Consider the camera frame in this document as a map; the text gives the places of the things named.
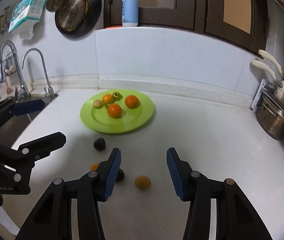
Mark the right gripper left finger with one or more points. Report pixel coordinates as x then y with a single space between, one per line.
51 216

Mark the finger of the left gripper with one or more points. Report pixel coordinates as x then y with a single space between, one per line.
32 151
10 108

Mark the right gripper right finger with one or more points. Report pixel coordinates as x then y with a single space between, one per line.
236 216

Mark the small orange fruit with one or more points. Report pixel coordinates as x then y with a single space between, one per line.
94 166

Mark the dark avocado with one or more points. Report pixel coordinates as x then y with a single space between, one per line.
99 144

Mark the small yellow-orange fruit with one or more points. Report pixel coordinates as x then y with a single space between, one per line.
142 183

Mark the tall chrome faucet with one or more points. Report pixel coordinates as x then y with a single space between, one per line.
23 93

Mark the steel sink basin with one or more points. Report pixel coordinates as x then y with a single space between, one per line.
13 128

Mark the green plastic plate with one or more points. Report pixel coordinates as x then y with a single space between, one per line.
98 119

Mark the beige small fruit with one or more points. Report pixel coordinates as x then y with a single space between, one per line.
98 104

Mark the small green fruit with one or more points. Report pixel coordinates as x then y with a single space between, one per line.
108 104

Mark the orange tangerine near rim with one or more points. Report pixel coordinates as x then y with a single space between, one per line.
107 98

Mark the orange tangerine front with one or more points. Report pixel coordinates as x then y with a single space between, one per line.
114 110

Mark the tissue paper pack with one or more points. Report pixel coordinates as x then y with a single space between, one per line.
25 14

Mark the steel cooking pot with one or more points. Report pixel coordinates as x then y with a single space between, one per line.
270 118

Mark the brass strainer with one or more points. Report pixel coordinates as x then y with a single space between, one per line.
69 15

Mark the black frying pan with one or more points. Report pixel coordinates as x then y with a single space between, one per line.
92 16

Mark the white knife rack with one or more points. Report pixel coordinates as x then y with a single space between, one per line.
262 87

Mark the blue lotion pump bottle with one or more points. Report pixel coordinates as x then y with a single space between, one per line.
130 13

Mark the wire sink caddy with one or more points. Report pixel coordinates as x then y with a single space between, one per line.
9 66

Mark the white handled knife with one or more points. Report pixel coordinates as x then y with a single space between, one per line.
263 66
270 58

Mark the dark wooden window frame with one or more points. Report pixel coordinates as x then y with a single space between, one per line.
242 23

